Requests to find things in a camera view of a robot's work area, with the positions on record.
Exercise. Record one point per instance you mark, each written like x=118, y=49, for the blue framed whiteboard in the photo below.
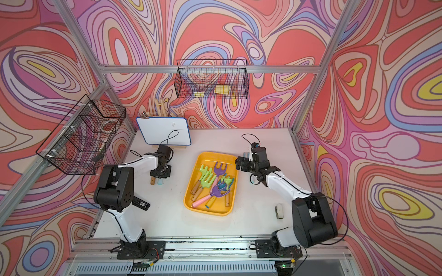
x=173, y=131

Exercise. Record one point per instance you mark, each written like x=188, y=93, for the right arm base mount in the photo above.
x=271, y=249

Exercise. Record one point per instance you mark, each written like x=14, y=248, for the green circuit board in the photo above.
x=141, y=266

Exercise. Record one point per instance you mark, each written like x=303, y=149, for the purple rake pink handle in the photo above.
x=218, y=191

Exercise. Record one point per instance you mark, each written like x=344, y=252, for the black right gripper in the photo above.
x=246, y=160

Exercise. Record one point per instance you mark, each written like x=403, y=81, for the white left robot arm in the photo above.
x=115, y=190

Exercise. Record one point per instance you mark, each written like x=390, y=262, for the small white eraser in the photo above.
x=279, y=211

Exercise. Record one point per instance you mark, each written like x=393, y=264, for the black wire basket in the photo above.
x=212, y=78
x=79, y=143

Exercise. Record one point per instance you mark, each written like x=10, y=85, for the black wire basket left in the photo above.
x=79, y=143

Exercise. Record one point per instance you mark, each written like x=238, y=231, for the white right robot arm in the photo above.
x=312, y=219

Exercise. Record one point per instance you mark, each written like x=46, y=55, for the wooden whiteboard stand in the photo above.
x=172, y=146

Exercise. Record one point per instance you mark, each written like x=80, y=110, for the yellow plastic storage tray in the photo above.
x=212, y=185

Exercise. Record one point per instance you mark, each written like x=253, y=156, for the black wire basket back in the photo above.
x=212, y=78

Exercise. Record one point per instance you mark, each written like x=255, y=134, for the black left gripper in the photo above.
x=167, y=174

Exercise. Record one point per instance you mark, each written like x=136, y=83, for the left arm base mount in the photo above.
x=145, y=249

